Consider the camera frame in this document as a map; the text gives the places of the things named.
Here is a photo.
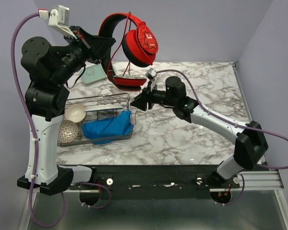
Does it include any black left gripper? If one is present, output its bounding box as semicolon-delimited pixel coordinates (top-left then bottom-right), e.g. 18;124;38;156
51;25;116;85

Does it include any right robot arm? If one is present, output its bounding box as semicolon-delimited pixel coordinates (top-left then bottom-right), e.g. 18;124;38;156
131;76;268;188

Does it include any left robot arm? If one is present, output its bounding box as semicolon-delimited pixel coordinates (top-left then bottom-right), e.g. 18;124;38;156
17;26;115;196

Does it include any green divided tray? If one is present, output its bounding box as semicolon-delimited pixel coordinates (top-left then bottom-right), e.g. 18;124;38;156
81;64;107;84

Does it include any blue cloth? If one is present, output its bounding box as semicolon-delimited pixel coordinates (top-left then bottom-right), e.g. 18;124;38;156
82;110;133;145

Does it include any strawberry pattern plate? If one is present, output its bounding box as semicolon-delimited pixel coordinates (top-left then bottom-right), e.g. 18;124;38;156
84;104;124;113

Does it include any white ceramic bowl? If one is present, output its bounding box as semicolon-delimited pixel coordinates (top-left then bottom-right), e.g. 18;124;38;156
65;104;86;123

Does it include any brown patterned bowl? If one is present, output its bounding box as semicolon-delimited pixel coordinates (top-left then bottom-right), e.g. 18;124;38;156
58;120;78;143

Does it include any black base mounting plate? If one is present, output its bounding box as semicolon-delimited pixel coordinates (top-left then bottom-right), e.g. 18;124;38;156
69;164;240;200

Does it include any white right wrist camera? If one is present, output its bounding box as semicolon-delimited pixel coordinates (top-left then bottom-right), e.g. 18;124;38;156
145;68;157;91

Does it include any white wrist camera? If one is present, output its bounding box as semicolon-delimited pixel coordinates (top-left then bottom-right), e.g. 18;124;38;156
145;68;157;91
38;4;76;39

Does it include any grey wire dish rack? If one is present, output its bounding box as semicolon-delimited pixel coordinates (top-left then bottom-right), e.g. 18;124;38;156
58;93;133;147

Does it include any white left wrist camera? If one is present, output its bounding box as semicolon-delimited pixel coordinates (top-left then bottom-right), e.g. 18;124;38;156
38;4;76;39

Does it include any aluminium extrusion rail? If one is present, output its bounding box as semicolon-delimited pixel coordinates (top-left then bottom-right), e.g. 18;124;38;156
65;171;284;193

